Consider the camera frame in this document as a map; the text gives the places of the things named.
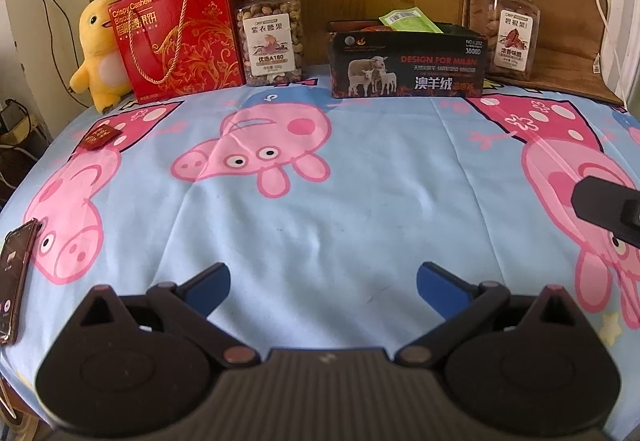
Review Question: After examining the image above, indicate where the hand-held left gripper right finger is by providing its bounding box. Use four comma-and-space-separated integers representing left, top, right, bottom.
396, 261, 583, 368

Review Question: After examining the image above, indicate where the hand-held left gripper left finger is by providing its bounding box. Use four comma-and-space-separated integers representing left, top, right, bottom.
70, 262, 262, 368

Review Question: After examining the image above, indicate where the nut jar with brown nuts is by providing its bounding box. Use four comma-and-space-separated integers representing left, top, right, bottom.
482, 0, 542, 82

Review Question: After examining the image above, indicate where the green cracker packet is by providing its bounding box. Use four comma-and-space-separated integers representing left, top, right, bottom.
378, 9, 445, 34

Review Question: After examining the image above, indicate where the smartphone in clear case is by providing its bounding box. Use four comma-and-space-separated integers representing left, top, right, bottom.
0, 218, 43, 346

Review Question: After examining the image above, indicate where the red gift box with handle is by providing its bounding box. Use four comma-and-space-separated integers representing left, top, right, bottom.
108, 0, 247, 102

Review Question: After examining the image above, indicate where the pig print blanket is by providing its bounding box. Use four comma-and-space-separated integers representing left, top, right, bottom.
0, 71, 640, 441

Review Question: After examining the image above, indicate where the nut jar with purple-skinned nuts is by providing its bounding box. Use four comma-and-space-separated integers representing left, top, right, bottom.
236, 0, 307, 88

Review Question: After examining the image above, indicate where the small red packet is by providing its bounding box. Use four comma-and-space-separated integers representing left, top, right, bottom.
80, 123, 122, 150

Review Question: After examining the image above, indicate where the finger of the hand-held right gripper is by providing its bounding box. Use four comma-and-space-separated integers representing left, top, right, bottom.
571, 176, 640, 249

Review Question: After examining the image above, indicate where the dark box with sheep print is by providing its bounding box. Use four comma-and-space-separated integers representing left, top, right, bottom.
327, 20, 493, 99

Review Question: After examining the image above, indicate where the yellow plush duck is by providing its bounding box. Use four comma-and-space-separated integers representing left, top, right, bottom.
69, 0, 136, 116

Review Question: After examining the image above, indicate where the brown seat cushion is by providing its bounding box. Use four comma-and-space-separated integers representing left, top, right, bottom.
462, 0, 628, 109

